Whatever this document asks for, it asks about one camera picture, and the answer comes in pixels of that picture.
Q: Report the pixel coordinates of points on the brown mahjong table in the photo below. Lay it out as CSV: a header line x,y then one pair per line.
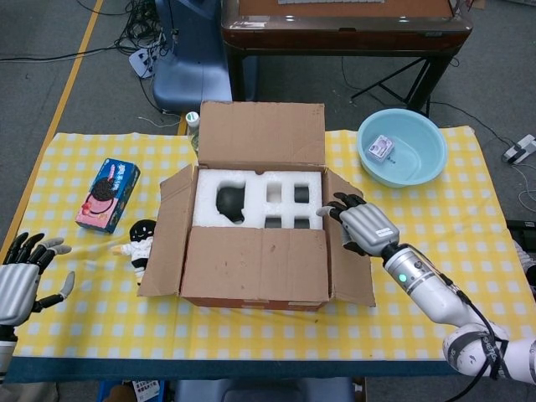
x,y
335,33

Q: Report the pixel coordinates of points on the white power strip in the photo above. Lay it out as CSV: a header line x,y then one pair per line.
x,y
142,63
519,148

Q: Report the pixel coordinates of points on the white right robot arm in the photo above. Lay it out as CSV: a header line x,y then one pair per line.
x,y
435,293

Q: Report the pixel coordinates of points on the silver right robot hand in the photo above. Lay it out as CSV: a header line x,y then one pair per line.
x,y
368,228

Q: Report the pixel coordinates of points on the white foam packing insert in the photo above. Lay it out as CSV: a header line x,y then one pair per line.
x,y
251,201

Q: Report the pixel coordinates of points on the light blue plastic basin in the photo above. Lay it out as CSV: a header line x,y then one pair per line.
x,y
419,167

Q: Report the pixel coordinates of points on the clear plastic water bottle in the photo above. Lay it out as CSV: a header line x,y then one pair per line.
x,y
193,130

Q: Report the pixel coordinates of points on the black and white plush toy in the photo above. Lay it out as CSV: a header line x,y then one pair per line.
x,y
140,247

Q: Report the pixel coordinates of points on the small black foam-packed part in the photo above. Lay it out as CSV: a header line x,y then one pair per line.
x,y
302,223
302,194
273,223

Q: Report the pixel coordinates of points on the blue Oreo cookie box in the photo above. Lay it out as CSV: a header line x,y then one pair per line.
x,y
106,197

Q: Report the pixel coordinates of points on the round black device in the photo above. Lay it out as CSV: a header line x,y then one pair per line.
x,y
230,201

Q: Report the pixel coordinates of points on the red cardboard shipping box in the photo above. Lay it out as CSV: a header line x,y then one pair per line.
x,y
251,268

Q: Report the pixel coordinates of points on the small printed packet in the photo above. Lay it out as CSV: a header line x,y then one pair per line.
x,y
381,147

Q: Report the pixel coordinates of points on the blue chair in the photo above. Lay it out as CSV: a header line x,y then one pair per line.
x,y
192,63

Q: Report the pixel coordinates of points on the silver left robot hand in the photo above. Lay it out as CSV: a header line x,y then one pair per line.
x,y
17,285

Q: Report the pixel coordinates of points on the yellow checkered tablecloth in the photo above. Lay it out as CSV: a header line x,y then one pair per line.
x,y
419,293

